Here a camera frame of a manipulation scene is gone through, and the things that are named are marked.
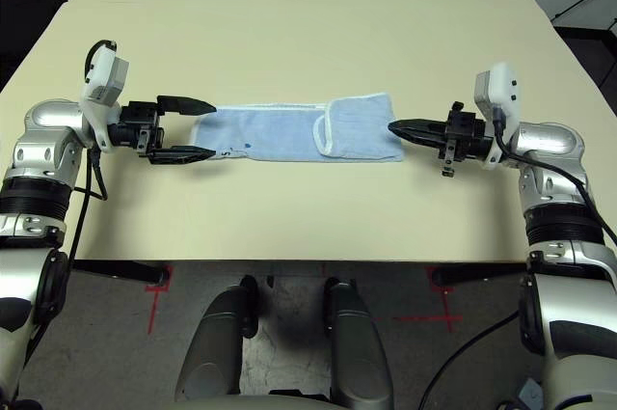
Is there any light blue terry towel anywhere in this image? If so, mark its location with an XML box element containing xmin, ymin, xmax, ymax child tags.
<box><xmin>192</xmin><ymin>91</ymin><xmax>406</xmax><ymax>164</ymax></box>

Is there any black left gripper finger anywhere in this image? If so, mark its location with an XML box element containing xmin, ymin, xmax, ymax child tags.
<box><xmin>155</xmin><ymin>95</ymin><xmax>218</xmax><ymax>118</ymax></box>
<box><xmin>148</xmin><ymin>145</ymin><xmax>216</xmax><ymax>166</ymax></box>

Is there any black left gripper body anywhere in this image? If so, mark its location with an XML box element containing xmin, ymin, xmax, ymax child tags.
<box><xmin>108</xmin><ymin>99</ymin><xmax>166</xmax><ymax>159</ymax></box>

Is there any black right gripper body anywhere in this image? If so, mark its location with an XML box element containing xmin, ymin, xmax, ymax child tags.
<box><xmin>437</xmin><ymin>100</ymin><xmax>494</xmax><ymax>178</ymax></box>

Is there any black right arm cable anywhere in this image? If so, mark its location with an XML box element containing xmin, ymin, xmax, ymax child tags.
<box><xmin>418</xmin><ymin>108</ymin><xmax>606</xmax><ymax>410</ymax></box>

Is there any black table foot bar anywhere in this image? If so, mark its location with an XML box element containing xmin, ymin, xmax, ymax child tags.
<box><xmin>71</xmin><ymin>260</ymin><xmax>173</xmax><ymax>287</ymax></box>
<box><xmin>431</xmin><ymin>264</ymin><xmax>531</xmax><ymax>288</ymax></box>

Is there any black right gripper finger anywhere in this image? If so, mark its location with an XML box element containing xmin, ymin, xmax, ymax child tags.
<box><xmin>389</xmin><ymin>130</ymin><xmax>452</xmax><ymax>149</ymax></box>
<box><xmin>387</xmin><ymin>119</ymin><xmax>452</xmax><ymax>135</ymax></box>

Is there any black foam floor mat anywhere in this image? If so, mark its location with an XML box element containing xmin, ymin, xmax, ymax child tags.
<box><xmin>0</xmin><ymin>0</ymin><xmax>67</xmax><ymax>89</ymax></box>

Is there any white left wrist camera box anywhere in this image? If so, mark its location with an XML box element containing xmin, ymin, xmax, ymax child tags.
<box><xmin>80</xmin><ymin>45</ymin><xmax>132</xmax><ymax>153</ymax></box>

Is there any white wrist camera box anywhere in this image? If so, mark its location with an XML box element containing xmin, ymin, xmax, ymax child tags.
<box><xmin>80</xmin><ymin>45</ymin><xmax>132</xmax><ymax>153</ymax></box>
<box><xmin>474</xmin><ymin>61</ymin><xmax>523</xmax><ymax>170</ymax></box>

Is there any blue paper label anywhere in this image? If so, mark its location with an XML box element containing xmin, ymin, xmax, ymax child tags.
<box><xmin>518</xmin><ymin>378</ymin><xmax>544</xmax><ymax>404</ymax></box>

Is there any grey robot waist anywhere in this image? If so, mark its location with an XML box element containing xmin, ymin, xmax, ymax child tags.
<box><xmin>171</xmin><ymin>393</ymin><xmax>387</xmax><ymax>410</ymax></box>

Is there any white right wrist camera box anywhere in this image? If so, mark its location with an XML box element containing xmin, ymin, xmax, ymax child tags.
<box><xmin>474</xmin><ymin>61</ymin><xmax>523</xmax><ymax>170</ymax></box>

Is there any dark cabinet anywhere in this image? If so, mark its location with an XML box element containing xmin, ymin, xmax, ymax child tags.
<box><xmin>553</xmin><ymin>26</ymin><xmax>617</xmax><ymax>117</ymax></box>

